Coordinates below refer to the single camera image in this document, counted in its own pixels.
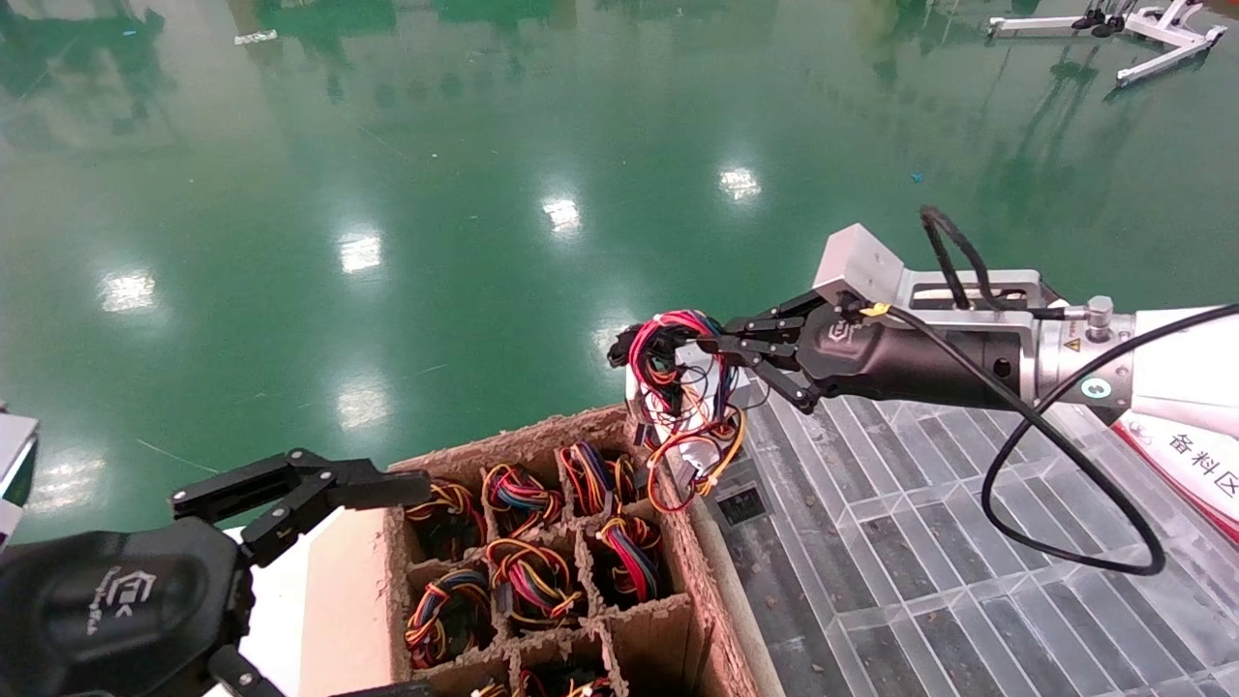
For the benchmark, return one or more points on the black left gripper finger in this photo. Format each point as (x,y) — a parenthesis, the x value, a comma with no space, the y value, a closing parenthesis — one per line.
(382,487)

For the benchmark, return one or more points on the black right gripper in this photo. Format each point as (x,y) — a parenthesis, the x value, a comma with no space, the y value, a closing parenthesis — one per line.
(920,363)

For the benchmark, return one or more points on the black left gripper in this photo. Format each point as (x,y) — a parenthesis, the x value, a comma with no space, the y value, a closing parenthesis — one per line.
(106,610)

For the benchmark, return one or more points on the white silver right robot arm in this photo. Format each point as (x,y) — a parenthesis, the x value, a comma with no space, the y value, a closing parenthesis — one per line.
(1181,373)

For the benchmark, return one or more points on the brown pulp divider tray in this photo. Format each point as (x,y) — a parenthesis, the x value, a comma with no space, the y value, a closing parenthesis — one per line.
(484,450)

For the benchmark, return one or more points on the clear plastic compartment tray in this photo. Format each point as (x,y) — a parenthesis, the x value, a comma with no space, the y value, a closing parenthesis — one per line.
(920,581)

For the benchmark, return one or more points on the white red area sign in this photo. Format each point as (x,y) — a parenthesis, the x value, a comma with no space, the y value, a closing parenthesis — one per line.
(1191,455)

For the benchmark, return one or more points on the small white floor item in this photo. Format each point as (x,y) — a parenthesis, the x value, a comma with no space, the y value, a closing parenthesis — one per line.
(256,38)

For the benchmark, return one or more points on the white metal floor stand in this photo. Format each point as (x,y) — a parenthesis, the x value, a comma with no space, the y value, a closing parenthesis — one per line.
(1171,57)

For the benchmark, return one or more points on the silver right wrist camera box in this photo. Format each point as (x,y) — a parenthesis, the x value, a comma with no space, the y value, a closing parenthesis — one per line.
(857,261)

